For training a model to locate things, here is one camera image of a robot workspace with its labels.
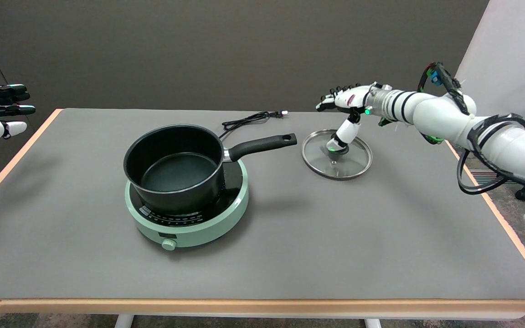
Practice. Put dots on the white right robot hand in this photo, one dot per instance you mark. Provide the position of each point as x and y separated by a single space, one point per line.
347 114

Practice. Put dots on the glass pot lid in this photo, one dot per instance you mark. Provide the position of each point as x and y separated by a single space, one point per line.
337 157

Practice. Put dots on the grey table mat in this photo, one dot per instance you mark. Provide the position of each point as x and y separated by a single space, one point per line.
262 209

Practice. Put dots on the white panel board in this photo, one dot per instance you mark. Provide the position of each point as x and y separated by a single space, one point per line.
508 59

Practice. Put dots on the green induction cooktop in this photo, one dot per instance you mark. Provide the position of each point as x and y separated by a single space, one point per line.
189 221

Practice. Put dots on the black caster wheel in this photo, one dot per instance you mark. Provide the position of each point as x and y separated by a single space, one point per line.
523 194

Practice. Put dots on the white table leg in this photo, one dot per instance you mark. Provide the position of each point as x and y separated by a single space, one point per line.
123 320
373 323

